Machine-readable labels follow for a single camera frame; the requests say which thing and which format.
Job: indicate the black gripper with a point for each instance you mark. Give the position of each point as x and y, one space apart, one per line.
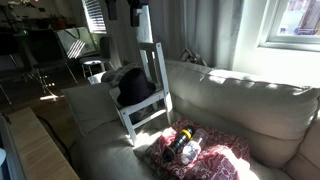
138 2

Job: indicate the small white wooden chair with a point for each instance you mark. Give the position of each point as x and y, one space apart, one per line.
160 60

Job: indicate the black felt hat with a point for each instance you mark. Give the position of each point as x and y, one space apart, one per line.
135 88

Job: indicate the grey chair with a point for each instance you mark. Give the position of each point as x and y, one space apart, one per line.
92 62

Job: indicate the black folding chair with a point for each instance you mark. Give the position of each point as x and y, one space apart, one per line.
43 46

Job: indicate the window blinds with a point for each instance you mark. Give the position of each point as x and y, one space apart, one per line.
95 16

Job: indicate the white shopping bag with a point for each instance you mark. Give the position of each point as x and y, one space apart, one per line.
75 43

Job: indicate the dark potted plant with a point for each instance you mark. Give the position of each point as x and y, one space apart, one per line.
58 21

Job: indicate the white box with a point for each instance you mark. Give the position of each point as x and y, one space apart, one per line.
96 77

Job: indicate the white curtain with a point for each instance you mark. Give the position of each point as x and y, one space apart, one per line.
200 30

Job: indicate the black yellow flashlight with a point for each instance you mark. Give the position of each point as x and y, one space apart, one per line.
180 141

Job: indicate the clear plastic bottle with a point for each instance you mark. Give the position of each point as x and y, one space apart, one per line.
191 150

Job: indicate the beige fabric sofa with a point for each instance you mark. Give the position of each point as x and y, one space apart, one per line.
250 106

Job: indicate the light wooden table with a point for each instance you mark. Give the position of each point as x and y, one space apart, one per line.
36 146

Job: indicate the red white patterned cloth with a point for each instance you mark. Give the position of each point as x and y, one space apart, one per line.
220 156

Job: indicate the white lamp shade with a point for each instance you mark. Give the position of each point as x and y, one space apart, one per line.
2 156

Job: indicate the white window frame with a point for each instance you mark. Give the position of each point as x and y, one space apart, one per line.
266 33

